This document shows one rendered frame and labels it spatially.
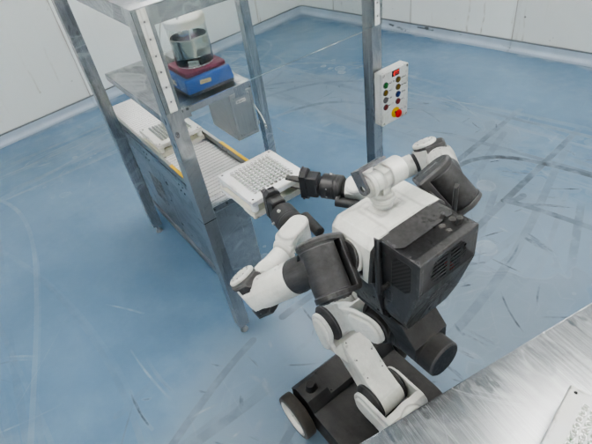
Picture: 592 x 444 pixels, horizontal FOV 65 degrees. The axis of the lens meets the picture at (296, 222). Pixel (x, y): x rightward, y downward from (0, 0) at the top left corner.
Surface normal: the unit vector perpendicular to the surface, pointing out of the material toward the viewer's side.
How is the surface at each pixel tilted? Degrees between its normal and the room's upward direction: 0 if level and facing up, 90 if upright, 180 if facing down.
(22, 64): 90
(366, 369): 43
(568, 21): 90
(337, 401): 0
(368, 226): 0
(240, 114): 90
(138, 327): 0
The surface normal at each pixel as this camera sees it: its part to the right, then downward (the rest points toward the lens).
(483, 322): -0.13, -0.75
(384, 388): 0.17, -0.44
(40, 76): 0.69, 0.40
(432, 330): 0.33, -0.22
